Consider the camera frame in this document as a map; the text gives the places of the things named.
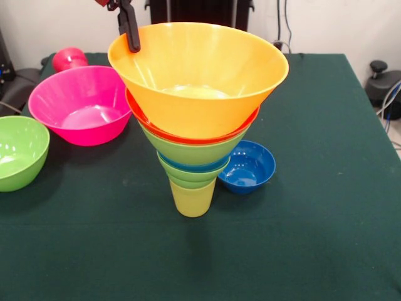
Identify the large green plastic bowl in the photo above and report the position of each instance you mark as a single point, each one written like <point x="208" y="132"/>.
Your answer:
<point x="18" y="156"/>
<point x="194" y="153"/>

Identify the red plastic cup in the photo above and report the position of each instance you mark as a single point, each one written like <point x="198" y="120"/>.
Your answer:
<point x="69" y="59"/>

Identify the large orange plastic bowl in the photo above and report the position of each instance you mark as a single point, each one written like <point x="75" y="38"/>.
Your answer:
<point x="200" y="113"/>

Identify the light blue plastic bowl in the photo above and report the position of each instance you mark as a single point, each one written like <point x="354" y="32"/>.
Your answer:
<point x="194" y="166"/>

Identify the small green plastic bowl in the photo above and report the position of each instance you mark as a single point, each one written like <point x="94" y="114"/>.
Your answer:
<point x="191" y="177"/>

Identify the black computer tower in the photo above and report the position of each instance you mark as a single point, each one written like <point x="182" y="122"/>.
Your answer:
<point x="4" y="62"/>

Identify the yellow plastic cup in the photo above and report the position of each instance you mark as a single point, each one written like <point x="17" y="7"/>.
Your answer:
<point x="192" y="202"/>

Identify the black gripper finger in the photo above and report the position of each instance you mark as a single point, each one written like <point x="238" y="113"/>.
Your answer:
<point x="132" y="28"/>
<point x="122" y="22"/>

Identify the dark green tablecloth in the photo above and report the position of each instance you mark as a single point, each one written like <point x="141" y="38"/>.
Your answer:
<point x="125" y="251"/>

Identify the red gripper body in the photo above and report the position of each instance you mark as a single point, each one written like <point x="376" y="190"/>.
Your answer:
<point x="101" y="2"/>

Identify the large pink plastic bowl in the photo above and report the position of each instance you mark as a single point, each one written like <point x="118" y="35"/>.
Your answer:
<point x="78" y="106"/>

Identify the black power adapter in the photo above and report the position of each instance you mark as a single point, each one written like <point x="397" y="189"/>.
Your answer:
<point x="277" y="45"/>

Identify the red-orange plastic bowl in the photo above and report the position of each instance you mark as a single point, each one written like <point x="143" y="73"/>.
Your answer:
<point x="175" y="138"/>

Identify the dark blue plastic bowl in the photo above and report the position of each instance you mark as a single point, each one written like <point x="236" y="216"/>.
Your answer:
<point x="247" y="175"/>

